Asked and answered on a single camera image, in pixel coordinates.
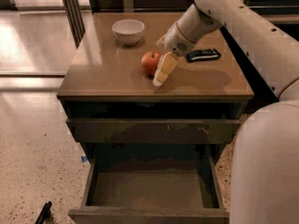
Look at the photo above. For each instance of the black object on floor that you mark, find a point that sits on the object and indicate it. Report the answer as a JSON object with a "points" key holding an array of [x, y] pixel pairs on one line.
{"points": [[44, 214]]}

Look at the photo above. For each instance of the black snack bar wrapper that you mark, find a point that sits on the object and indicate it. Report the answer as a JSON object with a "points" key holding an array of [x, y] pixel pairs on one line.
{"points": [[200, 55]]}

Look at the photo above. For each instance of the brown drawer cabinet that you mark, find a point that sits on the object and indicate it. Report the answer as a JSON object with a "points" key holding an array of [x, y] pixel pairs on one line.
{"points": [[106, 81]]}

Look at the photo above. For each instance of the white ceramic bowl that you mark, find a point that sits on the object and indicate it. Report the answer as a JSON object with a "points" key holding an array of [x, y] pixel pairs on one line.
{"points": [[128, 32]]}

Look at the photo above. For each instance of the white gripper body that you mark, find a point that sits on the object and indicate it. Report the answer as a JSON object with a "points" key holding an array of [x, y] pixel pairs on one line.
{"points": [[175, 41]]}

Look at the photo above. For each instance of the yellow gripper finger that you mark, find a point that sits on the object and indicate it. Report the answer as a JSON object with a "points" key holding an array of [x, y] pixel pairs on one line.
{"points": [[160, 42], [166, 66]]}

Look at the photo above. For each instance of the red apple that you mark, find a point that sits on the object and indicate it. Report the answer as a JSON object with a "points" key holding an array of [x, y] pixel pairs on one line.
{"points": [[149, 62]]}

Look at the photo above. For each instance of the open middle drawer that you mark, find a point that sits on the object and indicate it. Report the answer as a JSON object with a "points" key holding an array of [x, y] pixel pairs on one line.
{"points": [[181, 188]]}

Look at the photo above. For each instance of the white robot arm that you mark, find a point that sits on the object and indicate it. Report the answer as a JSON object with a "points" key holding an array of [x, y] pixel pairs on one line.
{"points": [[265, 167]]}

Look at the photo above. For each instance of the blue tape piece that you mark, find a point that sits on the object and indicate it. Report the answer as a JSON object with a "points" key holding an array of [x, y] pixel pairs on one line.
{"points": [[84, 159]]}

